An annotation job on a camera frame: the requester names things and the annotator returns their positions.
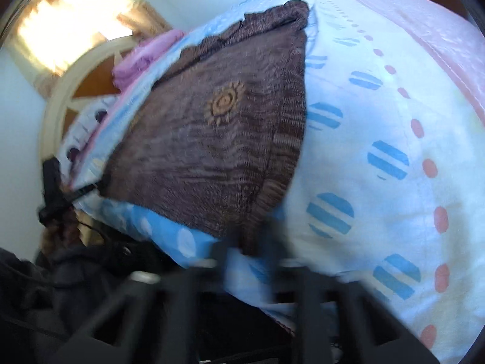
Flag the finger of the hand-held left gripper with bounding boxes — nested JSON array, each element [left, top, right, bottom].
[[38, 157, 101, 224]]

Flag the pink dotted bed sheet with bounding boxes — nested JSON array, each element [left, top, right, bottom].
[[318, 0, 485, 122]]

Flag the brown knitted sweater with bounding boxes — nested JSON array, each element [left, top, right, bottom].
[[99, 0, 311, 256]]

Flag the wide yellow curtain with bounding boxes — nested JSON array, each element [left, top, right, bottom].
[[8, 0, 133, 97]]

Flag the blue printed bedspread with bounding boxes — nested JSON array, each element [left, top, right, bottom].
[[61, 0, 470, 364]]

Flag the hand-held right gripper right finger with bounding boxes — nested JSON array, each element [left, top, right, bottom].
[[265, 218, 440, 364]]

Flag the white patterned pillow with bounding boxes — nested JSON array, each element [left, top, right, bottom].
[[61, 96, 118, 175]]

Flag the narrow yellow curtain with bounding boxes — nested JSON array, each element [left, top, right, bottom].
[[114, 0, 173, 36]]

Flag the person's dark jacket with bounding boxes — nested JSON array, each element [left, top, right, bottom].
[[0, 243, 160, 364]]

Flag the cream and wood headboard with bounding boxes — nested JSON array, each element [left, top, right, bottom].
[[40, 34, 152, 160]]

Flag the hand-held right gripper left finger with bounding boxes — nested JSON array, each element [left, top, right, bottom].
[[57, 249, 232, 364]]

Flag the folded pink blanket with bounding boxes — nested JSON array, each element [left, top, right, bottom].
[[112, 28, 185, 89]]

